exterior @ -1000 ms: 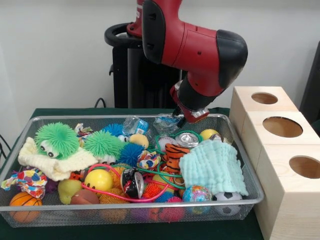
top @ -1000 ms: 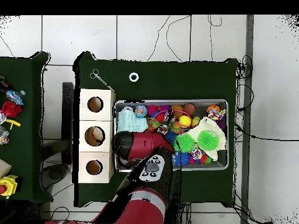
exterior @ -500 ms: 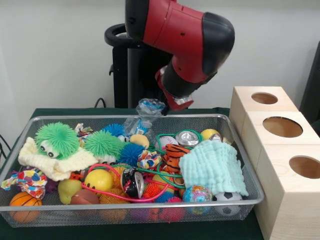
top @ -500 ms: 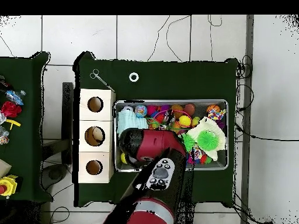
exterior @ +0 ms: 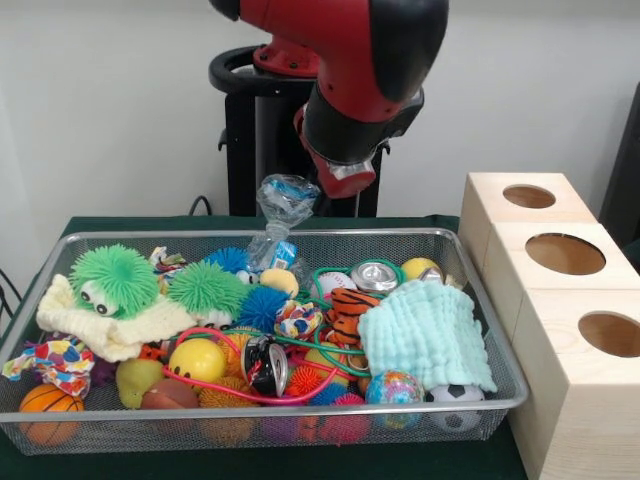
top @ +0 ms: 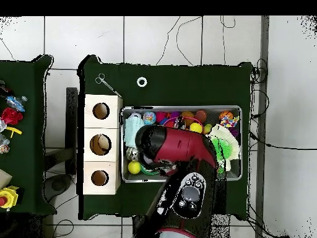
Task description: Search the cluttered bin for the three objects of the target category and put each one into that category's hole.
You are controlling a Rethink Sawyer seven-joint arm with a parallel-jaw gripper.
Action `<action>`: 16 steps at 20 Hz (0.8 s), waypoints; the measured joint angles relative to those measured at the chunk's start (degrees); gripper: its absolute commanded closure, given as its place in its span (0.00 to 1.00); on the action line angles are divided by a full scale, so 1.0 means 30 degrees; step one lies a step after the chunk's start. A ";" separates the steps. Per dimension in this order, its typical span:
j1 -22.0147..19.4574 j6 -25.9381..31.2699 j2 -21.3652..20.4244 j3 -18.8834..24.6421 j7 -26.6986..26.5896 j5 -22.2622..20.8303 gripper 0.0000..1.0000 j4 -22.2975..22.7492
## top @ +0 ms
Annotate crushed clear plastic bottle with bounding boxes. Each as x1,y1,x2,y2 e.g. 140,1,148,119
158,159,178,175

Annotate wooden box with three holes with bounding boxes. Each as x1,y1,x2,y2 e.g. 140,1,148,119
83,94,124,195

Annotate globe print ball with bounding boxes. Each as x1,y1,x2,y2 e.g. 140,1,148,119
142,111,157,125

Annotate light blue muslin cloth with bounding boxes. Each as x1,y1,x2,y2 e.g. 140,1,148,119
124,116,146,148

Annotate yellow smiley ball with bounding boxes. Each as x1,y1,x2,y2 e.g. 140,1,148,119
189,122,204,134

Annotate dark green tablecloth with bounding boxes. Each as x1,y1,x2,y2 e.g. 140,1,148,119
0,55,56,216
77,55,253,221

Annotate large green spiky toy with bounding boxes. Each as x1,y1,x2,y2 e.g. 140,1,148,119
212,138,233,162

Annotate orange basketball toy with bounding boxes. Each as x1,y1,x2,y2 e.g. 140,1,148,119
219,110,234,121

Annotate silver scissors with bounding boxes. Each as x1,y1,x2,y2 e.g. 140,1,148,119
95,73,123,98

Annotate colourful spotted cloth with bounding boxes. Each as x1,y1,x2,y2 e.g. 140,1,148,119
219,115,240,129

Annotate cream knitted cloth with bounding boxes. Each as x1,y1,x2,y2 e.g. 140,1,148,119
207,123,240,172

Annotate black upright panel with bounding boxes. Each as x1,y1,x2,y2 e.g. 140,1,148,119
65,87,79,174

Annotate yellow plastic piece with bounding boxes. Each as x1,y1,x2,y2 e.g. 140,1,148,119
6,126,23,139

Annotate blue and clear packet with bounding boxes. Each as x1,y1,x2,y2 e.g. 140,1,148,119
6,95,28,112

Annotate red crumpled item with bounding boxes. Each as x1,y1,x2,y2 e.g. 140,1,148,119
1,107,24,125

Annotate clear plastic packet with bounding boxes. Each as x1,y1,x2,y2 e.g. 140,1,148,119
0,133,11,154

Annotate beige box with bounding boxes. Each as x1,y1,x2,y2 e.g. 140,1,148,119
0,169,12,190

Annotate yellow emergency stop button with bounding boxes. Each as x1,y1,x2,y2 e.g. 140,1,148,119
0,185,20,211

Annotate wire mesh bin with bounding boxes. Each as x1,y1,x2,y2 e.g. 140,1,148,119
120,105,243,183

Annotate thin black cable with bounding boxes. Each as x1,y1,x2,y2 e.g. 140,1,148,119
175,15,203,66
249,133,317,151
155,15,181,66

